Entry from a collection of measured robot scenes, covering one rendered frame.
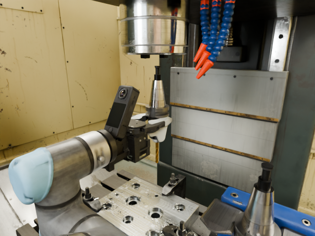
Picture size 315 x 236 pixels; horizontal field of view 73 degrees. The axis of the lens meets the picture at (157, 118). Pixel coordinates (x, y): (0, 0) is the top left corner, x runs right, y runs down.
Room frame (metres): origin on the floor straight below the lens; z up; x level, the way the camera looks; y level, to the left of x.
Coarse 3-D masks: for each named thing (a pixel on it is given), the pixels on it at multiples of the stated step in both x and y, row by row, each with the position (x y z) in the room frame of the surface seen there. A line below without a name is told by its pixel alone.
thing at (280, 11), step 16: (96, 0) 0.55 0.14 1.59; (112, 0) 0.55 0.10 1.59; (192, 0) 0.55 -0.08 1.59; (240, 0) 0.55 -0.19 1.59; (256, 0) 0.55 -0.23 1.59; (272, 0) 0.55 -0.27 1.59; (288, 0) 0.55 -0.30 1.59; (304, 0) 0.55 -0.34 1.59; (192, 16) 0.76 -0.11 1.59; (240, 16) 0.76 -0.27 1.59; (256, 16) 0.76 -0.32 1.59; (272, 16) 0.76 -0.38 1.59
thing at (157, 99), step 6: (156, 84) 0.53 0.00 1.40; (162, 84) 0.54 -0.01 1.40; (156, 90) 0.53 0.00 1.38; (162, 90) 0.53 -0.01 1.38; (150, 96) 0.54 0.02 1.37; (156, 96) 0.53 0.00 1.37; (162, 96) 0.53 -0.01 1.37; (150, 102) 0.53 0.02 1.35; (156, 102) 0.52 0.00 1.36; (162, 102) 0.53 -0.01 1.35
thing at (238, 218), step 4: (236, 216) 0.28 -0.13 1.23; (240, 216) 0.28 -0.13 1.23; (236, 220) 0.27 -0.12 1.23; (240, 220) 0.27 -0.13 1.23; (236, 224) 0.26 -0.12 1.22; (240, 224) 0.26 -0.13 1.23; (276, 224) 0.26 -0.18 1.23; (236, 228) 0.26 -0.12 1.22; (240, 228) 0.25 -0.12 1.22; (276, 228) 0.25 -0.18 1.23; (236, 232) 0.25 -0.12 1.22; (240, 232) 0.25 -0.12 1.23; (244, 232) 0.25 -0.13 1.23; (276, 232) 0.25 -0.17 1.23; (280, 232) 0.25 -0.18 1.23
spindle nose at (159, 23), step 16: (128, 0) 0.48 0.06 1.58; (144, 0) 0.46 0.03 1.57; (160, 0) 0.46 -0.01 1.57; (176, 0) 0.47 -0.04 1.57; (128, 16) 0.48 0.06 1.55; (144, 16) 0.46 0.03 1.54; (160, 16) 0.46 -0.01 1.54; (176, 16) 0.47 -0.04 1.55; (128, 32) 0.48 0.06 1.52; (144, 32) 0.46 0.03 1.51; (160, 32) 0.46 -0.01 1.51; (176, 32) 0.47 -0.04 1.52; (128, 48) 0.48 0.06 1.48; (144, 48) 0.46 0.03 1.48; (160, 48) 0.46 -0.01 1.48; (176, 48) 0.48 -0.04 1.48
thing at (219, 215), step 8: (216, 200) 0.33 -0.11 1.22; (208, 208) 0.31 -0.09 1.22; (216, 208) 0.31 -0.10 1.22; (224, 208) 0.31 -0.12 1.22; (232, 208) 0.31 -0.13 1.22; (240, 208) 0.31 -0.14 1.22; (208, 216) 0.29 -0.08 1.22; (216, 216) 0.29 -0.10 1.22; (224, 216) 0.29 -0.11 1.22; (232, 216) 0.29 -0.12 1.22; (208, 224) 0.27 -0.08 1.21; (216, 224) 0.27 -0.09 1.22; (224, 224) 0.27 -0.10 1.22; (232, 224) 0.27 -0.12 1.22; (216, 232) 0.26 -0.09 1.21; (224, 232) 0.26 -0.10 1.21; (232, 232) 0.26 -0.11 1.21
